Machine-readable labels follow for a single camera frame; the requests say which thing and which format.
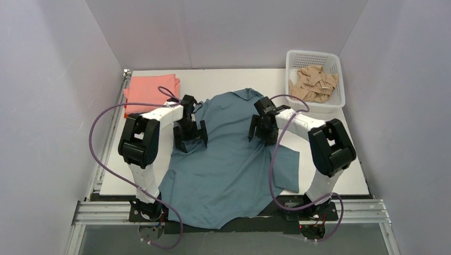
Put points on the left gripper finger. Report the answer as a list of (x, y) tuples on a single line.
[(179, 139), (203, 132)]

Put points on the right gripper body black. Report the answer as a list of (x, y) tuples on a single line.
[(265, 126)]

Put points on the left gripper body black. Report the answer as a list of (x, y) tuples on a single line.
[(189, 135)]

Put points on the grey-blue t shirt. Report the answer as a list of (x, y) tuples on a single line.
[(230, 178)]

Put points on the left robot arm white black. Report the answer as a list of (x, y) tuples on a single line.
[(140, 141)]

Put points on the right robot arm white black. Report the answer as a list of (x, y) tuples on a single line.
[(330, 145)]

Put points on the pink folded t shirt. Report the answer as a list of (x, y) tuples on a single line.
[(143, 89)]

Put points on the beige crumpled t shirt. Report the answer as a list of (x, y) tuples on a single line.
[(313, 84)]

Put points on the white plastic basket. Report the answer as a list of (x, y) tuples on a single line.
[(331, 64)]

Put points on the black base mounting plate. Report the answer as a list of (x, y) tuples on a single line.
[(271, 219)]

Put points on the aluminium left side rail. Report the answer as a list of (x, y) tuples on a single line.
[(113, 117)]

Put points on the aluminium front frame rail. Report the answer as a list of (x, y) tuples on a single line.
[(103, 227)]

